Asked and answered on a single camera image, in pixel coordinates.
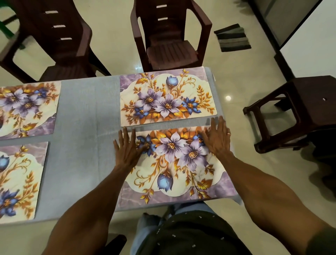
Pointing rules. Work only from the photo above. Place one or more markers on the person's left hand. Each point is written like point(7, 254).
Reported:
point(127, 155)

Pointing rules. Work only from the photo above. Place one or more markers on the person's right hand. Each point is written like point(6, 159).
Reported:
point(219, 144)

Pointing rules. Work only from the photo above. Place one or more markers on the person's left thumb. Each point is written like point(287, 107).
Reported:
point(141, 150)

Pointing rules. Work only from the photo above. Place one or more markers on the person's right middle finger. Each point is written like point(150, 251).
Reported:
point(221, 125)

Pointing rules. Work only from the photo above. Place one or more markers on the person's left little finger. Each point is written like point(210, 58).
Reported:
point(116, 145)

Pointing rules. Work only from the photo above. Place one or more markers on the person's right thumb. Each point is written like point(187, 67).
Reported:
point(205, 141)

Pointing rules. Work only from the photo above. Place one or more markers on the person's left middle finger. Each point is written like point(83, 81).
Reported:
point(126, 135)

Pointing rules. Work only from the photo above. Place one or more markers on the floral purple placemat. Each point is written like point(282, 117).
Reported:
point(173, 168)
point(168, 97)
point(28, 110)
point(18, 181)

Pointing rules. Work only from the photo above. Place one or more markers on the person's right forearm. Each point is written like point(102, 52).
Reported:
point(267, 202)

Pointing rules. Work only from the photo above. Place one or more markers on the person's left forearm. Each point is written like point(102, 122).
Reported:
point(97, 207)

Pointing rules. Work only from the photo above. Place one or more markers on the grey tablecloth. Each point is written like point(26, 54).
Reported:
point(86, 126)

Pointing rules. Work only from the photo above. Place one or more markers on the striped grey floor mat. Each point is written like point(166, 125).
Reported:
point(232, 38)

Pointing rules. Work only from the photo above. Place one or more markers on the brown plastic armchair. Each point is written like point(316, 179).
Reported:
point(170, 52)
point(68, 52)

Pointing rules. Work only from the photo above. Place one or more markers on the dark dotted shirt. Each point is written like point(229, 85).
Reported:
point(194, 233)

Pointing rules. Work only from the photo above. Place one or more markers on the brown plastic stool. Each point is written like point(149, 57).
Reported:
point(312, 105)

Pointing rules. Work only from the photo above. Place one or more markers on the green plastic chair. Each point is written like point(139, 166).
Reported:
point(5, 30)

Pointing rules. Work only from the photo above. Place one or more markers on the dark wooden door frame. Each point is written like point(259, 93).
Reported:
point(262, 23)

